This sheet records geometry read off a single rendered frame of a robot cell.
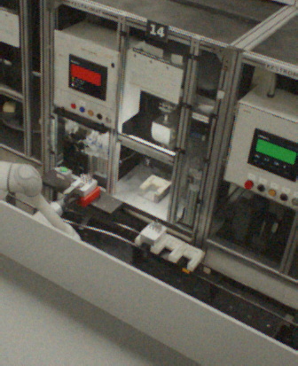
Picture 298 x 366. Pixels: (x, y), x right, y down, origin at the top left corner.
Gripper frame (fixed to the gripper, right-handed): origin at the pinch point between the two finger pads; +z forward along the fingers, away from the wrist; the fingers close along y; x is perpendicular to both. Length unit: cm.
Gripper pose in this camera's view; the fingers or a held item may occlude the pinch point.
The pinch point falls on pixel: (79, 190)
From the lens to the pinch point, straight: 355.2
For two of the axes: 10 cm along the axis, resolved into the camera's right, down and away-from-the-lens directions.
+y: 0.7, -8.0, -5.9
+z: 5.3, -4.7, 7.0
